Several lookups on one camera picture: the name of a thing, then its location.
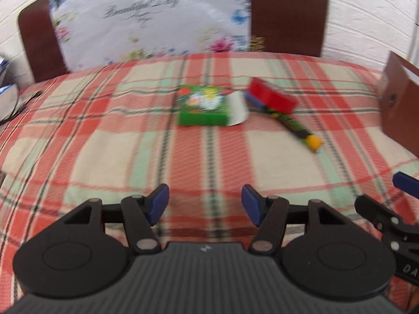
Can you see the black marker with yellow cap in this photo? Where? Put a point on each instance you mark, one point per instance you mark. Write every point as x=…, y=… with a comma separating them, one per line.
x=294, y=129

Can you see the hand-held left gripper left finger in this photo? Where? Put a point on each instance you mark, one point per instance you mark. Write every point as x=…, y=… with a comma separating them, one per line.
x=157, y=202

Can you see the reddish brown box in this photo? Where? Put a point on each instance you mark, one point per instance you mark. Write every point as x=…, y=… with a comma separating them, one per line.
x=401, y=104

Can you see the brown wooden headboard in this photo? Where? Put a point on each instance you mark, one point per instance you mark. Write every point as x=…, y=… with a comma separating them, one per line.
x=288, y=13

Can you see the green printed box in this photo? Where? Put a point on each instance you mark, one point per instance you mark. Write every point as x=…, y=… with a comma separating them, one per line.
x=201, y=108

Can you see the red plaid blanket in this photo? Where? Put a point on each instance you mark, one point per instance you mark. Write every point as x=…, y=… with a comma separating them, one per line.
x=203, y=157

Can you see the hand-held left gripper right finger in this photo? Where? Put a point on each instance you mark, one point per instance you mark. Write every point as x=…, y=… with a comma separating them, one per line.
x=252, y=202

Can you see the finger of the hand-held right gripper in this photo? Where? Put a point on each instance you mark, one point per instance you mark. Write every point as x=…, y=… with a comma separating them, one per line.
x=373, y=211
x=407, y=184

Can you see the white and blue object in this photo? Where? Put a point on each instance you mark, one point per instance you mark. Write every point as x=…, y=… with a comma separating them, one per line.
x=6, y=101

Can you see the red and blue block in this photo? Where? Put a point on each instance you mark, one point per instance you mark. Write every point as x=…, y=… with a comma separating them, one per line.
x=270, y=96

